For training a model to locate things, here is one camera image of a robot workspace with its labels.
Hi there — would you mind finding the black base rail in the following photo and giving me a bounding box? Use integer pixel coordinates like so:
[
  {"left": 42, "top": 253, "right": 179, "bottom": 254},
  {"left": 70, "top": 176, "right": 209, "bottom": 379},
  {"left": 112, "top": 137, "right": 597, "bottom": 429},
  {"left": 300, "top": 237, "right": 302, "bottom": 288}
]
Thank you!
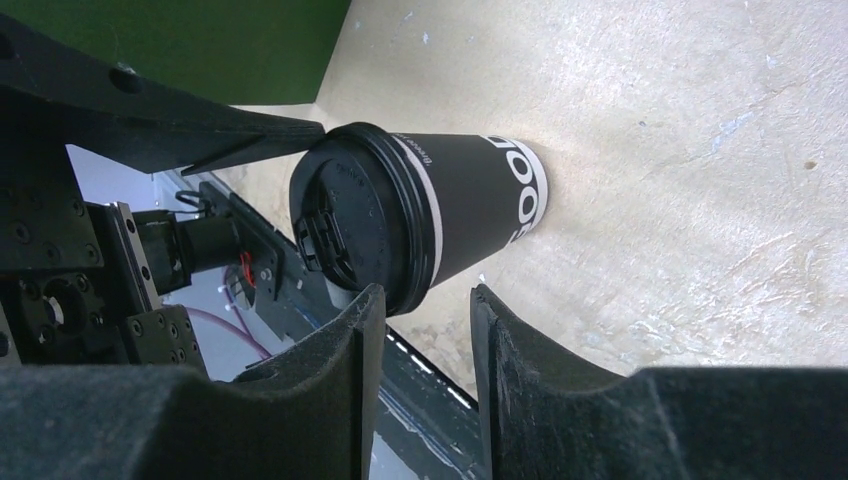
[{"left": 198, "top": 179, "right": 486, "bottom": 479}]

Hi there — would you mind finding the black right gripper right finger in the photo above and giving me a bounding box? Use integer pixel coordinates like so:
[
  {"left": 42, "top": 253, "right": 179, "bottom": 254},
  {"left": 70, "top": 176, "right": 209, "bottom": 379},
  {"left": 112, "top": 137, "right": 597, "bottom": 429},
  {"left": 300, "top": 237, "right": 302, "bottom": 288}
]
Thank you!
[{"left": 470, "top": 286, "right": 847, "bottom": 479}]

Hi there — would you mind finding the dark takeout coffee cup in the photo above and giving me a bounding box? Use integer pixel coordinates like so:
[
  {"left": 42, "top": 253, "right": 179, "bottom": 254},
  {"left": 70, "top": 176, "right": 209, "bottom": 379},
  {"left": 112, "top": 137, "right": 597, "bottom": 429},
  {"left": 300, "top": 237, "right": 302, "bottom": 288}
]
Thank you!
[{"left": 391, "top": 133, "right": 549, "bottom": 286}]

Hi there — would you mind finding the single black coffee lid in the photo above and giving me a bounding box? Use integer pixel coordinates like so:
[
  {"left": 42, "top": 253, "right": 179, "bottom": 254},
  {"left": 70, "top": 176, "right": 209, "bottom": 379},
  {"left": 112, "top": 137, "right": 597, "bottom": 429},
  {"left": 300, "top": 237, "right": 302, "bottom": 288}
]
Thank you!
[{"left": 288, "top": 122, "right": 436, "bottom": 316}]

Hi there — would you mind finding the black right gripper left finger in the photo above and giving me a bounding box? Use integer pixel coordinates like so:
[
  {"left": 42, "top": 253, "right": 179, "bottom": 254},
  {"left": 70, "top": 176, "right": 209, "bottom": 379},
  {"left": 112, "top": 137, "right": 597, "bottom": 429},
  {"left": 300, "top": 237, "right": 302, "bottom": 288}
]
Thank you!
[{"left": 1, "top": 284, "right": 386, "bottom": 479}]

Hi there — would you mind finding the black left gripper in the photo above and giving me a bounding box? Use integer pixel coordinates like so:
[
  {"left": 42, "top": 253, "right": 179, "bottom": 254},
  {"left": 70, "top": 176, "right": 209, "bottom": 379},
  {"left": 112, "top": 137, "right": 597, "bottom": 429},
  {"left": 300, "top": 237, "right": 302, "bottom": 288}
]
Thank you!
[{"left": 1, "top": 15, "right": 325, "bottom": 368}]

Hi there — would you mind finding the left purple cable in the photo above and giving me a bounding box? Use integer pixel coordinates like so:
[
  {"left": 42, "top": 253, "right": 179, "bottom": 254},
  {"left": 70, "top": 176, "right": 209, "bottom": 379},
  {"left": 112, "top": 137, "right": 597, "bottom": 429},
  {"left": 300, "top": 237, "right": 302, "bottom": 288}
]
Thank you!
[{"left": 185, "top": 305, "right": 273, "bottom": 362}]

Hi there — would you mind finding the green paper bag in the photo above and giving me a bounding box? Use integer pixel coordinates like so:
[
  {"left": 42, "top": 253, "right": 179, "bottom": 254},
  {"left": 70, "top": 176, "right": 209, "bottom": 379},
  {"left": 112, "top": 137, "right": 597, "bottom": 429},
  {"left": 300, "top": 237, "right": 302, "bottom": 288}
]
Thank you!
[{"left": 1, "top": 0, "right": 350, "bottom": 106}]

